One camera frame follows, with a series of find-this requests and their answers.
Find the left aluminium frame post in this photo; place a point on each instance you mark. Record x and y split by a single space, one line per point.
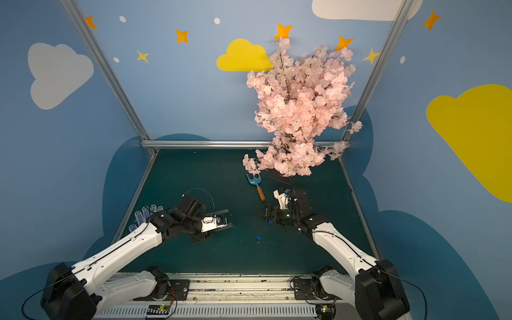
78 19

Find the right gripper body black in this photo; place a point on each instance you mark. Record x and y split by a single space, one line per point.
274 214

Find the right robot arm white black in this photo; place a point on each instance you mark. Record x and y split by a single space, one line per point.
372 286

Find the clear test tube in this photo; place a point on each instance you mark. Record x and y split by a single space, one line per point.
217 213

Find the left circuit board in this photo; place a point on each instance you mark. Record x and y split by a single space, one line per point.
158 312

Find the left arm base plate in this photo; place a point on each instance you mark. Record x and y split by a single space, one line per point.
174 289

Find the pink cherry blossom tree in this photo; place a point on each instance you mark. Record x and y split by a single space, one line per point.
298 100

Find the back aluminium frame bar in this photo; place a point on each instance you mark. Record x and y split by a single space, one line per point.
174 144

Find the right circuit board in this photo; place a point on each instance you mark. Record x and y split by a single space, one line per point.
325 312

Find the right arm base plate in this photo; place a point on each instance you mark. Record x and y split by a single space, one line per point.
309 289

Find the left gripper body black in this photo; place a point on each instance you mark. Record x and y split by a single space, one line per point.
198 228

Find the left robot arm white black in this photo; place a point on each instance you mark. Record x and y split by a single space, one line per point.
85 289

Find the blue garden fork wooden handle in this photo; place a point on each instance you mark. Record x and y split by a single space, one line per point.
255 180

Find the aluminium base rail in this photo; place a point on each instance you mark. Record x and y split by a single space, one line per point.
233 296

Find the right aluminium frame post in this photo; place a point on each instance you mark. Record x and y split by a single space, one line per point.
378 68

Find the circuit board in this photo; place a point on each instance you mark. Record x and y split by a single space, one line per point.
158 312
325 312

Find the aluminium frame post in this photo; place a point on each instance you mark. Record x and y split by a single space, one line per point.
78 19
378 68

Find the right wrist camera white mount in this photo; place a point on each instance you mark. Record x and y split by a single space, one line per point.
282 196

